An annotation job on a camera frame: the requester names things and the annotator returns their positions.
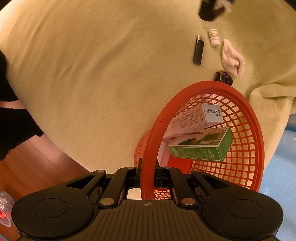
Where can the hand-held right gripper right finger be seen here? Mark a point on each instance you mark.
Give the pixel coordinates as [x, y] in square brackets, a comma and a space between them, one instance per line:
[161, 178]

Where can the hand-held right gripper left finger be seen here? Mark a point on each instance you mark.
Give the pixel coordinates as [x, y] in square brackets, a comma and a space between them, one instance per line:
[135, 178]

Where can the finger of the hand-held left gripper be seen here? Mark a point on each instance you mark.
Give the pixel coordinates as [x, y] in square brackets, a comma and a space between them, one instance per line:
[208, 11]

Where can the orange mesh plastic basket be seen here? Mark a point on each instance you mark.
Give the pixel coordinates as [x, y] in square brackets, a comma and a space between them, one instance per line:
[148, 166]

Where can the small white bottle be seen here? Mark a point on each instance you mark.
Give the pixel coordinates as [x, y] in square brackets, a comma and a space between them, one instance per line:
[214, 37]

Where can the black lighter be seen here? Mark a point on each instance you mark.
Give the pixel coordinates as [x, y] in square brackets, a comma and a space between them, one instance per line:
[198, 52]

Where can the green carton box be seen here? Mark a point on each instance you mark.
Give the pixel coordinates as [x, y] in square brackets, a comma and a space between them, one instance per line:
[196, 150]

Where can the pink sock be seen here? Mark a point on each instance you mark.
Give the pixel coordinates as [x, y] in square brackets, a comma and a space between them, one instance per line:
[231, 60]

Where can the white carton box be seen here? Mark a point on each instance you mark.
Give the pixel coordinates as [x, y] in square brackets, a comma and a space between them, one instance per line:
[211, 113]

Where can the dark hair scrunchie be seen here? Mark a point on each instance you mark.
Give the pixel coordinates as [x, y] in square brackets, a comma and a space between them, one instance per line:
[222, 76]

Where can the blue star print curtain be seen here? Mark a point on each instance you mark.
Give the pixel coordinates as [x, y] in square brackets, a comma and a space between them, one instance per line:
[282, 185]

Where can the person's black clothing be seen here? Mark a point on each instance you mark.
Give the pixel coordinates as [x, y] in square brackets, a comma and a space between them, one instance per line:
[16, 129]

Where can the clear textured plastic cup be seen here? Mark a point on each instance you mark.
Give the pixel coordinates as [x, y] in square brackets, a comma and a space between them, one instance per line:
[5, 204]

